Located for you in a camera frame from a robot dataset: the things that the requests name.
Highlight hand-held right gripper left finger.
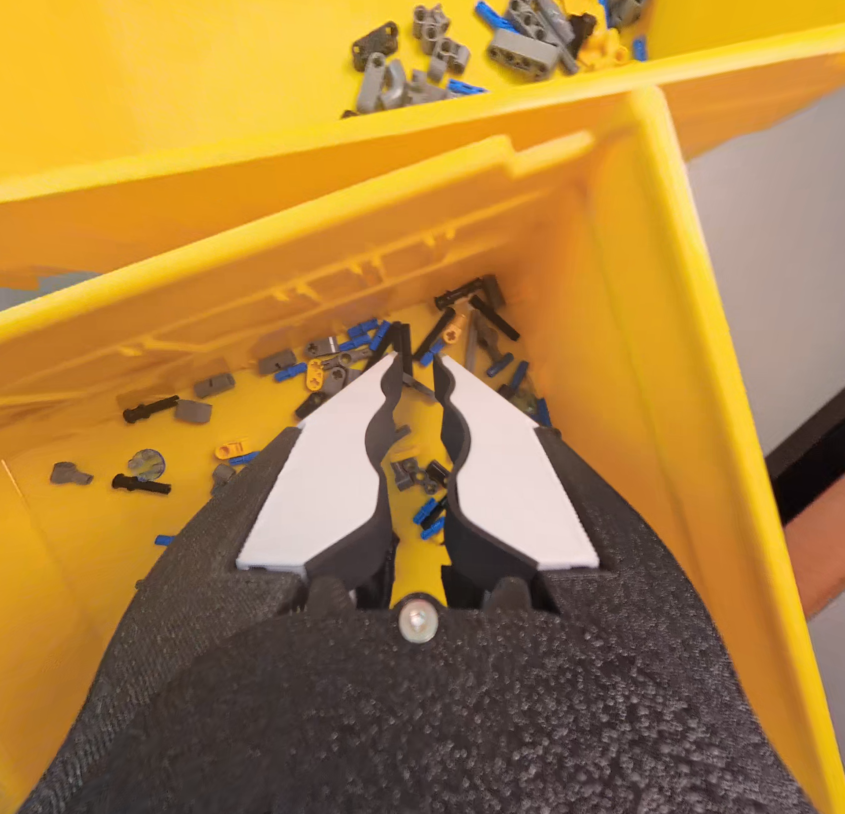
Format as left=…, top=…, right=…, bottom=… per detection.
left=235, top=352, right=405, bottom=608

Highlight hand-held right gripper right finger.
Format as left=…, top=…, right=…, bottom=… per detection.
left=432, top=354, right=602, bottom=608

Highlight black blue lego pins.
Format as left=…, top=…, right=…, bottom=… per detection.
left=49, top=274, right=555, bottom=544

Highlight yellow plastic bin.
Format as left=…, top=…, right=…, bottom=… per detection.
left=0, top=88, right=845, bottom=814
left=0, top=0, right=845, bottom=290

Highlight heap of grey yellow lego parts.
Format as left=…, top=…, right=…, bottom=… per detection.
left=340, top=0, right=658, bottom=118

